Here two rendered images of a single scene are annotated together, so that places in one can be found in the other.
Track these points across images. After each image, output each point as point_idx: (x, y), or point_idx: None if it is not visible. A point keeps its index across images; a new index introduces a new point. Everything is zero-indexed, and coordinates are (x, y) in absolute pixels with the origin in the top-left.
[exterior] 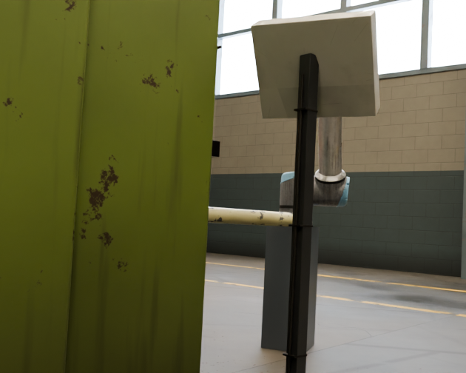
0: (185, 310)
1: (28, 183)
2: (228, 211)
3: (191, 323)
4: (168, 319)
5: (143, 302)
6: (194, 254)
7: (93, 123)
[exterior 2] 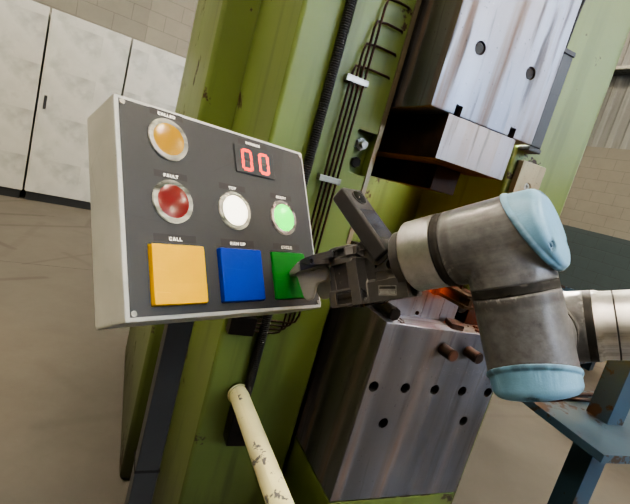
0: (181, 462)
1: None
2: (242, 415)
3: (179, 479)
4: (178, 454)
5: (179, 422)
6: (194, 419)
7: None
